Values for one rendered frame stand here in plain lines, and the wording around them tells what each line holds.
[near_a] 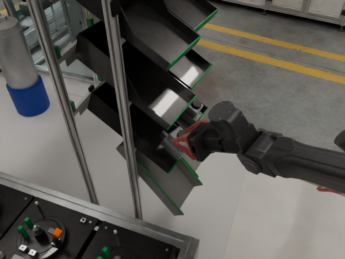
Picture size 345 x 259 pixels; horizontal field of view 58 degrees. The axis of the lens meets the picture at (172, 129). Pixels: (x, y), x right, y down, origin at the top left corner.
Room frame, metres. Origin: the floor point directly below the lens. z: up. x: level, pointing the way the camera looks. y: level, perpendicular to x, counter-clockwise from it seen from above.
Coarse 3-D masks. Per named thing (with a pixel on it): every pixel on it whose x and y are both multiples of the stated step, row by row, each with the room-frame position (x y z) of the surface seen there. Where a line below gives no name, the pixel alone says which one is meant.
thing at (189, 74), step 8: (192, 48) 0.80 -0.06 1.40; (184, 56) 0.79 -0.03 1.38; (192, 56) 0.80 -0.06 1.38; (200, 56) 0.79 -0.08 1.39; (176, 64) 0.75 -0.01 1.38; (184, 64) 0.76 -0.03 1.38; (192, 64) 0.77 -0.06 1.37; (200, 64) 0.78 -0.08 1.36; (208, 64) 0.77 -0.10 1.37; (176, 72) 0.72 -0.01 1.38; (184, 72) 0.73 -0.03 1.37; (192, 72) 0.74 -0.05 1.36; (200, 72) 0.75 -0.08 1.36; (184, 80) 0.70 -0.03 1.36; (192, 80) 0.71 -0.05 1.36; (192, 88) 0.67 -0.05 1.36
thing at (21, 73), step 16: (0, 16) 1.19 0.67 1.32; (0, 32) 1.13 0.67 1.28; (16, 32) 1.17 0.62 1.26; (0, 48) 1.13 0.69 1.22; (16, 48) 1.15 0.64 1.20; (0, 64) 1.14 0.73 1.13; (16, 64) 1.14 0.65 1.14; (32, 64) 1.20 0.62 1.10; (16, 80) 1.13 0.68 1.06; (32, 80) 1.16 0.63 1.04
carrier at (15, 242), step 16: (32, 208) 0.55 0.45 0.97; (48, 208) 0.55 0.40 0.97; (64, 208) 0.55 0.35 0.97; (16, 224) 0.50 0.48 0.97; (32, 224) 0.47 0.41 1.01; (48, 224) 0.48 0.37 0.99; (64, 224) 0.50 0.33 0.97; (80, 224) 0.50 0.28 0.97; (96, 224) 0.50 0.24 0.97; (0, 240) 0.44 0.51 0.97; (16, 240) 0.43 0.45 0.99; (32, 240) 0.43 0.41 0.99; (48, 240) 0.43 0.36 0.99; (64, 240) 0.43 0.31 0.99; (80, 240) 0.44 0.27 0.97; (0, 256) 0.39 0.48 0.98; (32, 256) 0.38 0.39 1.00; (48, 256) 0.39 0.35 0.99; (64, 256) 0.39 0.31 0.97
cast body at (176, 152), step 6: (180, 126) 0.59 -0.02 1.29; (162, 132) 0.60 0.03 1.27; (174, 132) 0.57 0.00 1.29; (180, 132) 0.57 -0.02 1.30; (186, 132) 0.57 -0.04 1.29; (162, 138) 0.60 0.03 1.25; (168, 138) 0.56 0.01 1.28; (174, 138) 0.55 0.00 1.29; (162, 144) 0.57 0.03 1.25; (168, 144) 0.56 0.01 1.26; (186, 144) 0.57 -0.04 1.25; (168, 150) 0.56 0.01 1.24; (174, 150) 0.55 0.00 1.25; (180, 150) 0.55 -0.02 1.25; (174, 156) 0.55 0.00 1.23; (180, 156) 0.54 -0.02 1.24
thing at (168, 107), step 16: (80, 32) 0.64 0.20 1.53; (96, 32) 0.69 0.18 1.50; (80, 48) 0.64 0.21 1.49; (96, 48) 0.61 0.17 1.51; (128, 48) 0.73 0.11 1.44; (96, 64) 0.62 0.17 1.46; (128, 64) 0.68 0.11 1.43; (144, 64) 0.69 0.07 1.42; (112, 80) 0.59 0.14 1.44; (128, 80) 0.57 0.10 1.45; (144, 80) 0.64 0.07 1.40; (160, 80) 0.66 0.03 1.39; (176, 80) 0.66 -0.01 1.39; (128, 96) 0.57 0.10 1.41; (144, 96) 0.60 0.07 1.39; (160, 96) 0.61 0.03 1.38; (176, 96) 0.63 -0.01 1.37; (192, 96) 0.63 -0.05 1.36; (144, 112) 0.55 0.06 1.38; (160, 112) 0.56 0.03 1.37; (176, 112) 0.58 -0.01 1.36
